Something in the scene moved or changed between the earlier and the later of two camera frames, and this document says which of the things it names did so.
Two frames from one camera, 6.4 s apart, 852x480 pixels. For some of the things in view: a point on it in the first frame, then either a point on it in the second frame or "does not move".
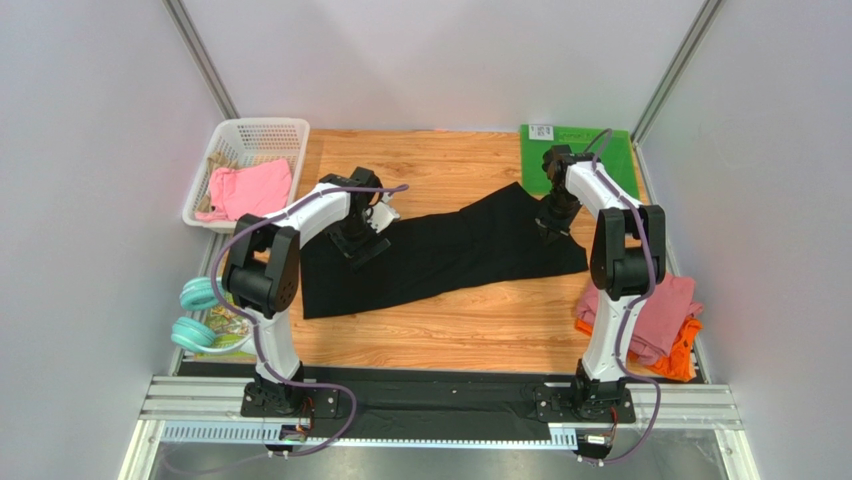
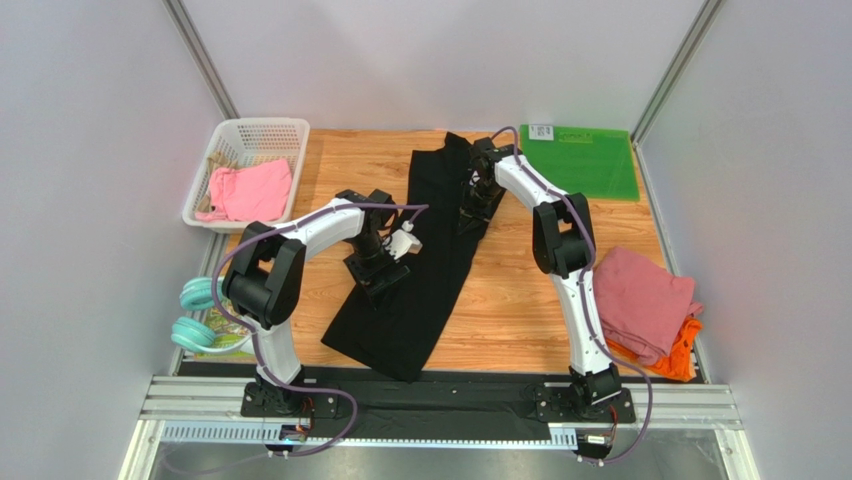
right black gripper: [552, 223] -> [475, 209]
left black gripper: [358, 253] -> [376, 283]
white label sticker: [541, 132] does not move
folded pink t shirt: [671, 301] does not move
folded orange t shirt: [676, 363] does not move
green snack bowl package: [230, 326] does not move
